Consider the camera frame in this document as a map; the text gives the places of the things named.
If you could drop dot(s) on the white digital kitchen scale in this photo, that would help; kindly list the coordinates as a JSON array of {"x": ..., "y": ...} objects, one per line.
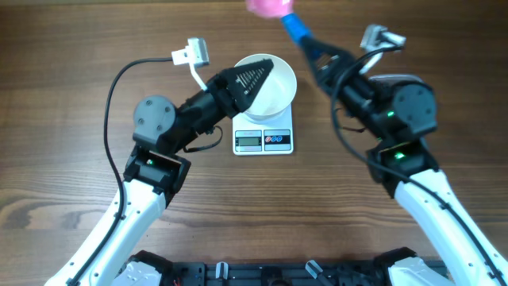
[{"x": 271, "y": 136}]

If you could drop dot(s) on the white bowl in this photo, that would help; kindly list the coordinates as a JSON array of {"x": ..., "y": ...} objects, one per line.
[{"x": 278, "y": 90}]

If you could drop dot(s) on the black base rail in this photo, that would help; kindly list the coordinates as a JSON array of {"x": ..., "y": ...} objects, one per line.
[{"x": 397, "y": 267}]

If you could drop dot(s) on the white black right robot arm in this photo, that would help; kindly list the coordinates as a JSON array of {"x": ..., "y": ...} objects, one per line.
[{"x": 399, "y": 112}]

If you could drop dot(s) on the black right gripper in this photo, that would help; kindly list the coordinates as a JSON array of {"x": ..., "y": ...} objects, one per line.
[{"x": 331, "y": 75}]

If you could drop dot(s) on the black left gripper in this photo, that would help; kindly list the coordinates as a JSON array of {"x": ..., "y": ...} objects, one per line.
[{"x": 224, "y": 92}]

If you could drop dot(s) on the clear plastic container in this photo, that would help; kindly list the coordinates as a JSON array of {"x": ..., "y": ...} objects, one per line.
[{"x": 392, "y": 79}]

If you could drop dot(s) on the pink scoop blue handle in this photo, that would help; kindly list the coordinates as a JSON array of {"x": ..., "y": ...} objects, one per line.
[{"x": 282, "y": 10}]

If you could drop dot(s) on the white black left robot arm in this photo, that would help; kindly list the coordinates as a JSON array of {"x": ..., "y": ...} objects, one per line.
[{"x": 154, "y": 172}]

